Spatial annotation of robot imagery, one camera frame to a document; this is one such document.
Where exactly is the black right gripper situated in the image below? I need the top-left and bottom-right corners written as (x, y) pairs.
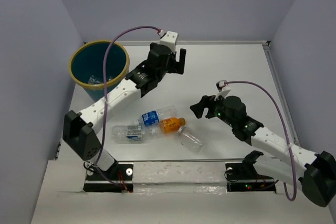
top-left (189, 91), bottom-right (235, 127)

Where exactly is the small Pepsi labelled bottle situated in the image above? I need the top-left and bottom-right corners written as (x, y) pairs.
top-left (87, 74), bottom-right (104, 86)

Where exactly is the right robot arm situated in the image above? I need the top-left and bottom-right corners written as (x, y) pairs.
top-left (190, 95), bottom-right (335, 207)

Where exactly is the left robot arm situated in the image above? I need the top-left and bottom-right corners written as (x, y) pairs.
top-left (62, 43), bottom-right (186, 179)

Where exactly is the teal bin yellow rim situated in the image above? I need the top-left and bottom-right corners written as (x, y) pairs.
top-left (69, 40), bottom-right (130, 102)

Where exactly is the clear wide-mouth plastic jar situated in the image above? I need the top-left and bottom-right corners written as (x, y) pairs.
top-left (176, 126), bottom-right (204, 153)

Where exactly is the orange juice bottle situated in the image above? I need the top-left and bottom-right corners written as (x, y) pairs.
top-left (159, 118), bottom-right (186, 134)

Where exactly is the clear bottle blue label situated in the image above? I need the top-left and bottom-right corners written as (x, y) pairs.
top-left (135, 105), bottom-right (177, 126)

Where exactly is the clear bottle white cap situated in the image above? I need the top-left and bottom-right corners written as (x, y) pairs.
top-left (112, 125), bottom-right (158, 144)

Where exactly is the white foam front board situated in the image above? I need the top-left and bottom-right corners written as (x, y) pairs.
top-left (32, 161), bottom-right (333, 223)

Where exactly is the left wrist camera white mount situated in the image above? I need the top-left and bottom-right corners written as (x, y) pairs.
top-left (158, 30), bottom-right (179, 53)

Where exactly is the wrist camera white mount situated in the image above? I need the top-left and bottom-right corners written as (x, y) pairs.
top-left (158, 30), bottom-right (179, 53)
top-left (214, 80), bottom-right (231, 101)

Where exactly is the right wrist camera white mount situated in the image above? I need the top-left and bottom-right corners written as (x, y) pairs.
top-left (214, 80), bottom-right (231, 101)

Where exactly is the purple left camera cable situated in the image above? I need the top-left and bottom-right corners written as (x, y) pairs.
top-left (94, 25), bottom-right (163, 190)

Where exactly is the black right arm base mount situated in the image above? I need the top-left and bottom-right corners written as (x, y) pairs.
top-left (224, 151), bottom-right (276, 193)

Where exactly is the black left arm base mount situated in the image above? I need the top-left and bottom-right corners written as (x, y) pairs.
top-left (83, 162), bottom-right (134, 194)

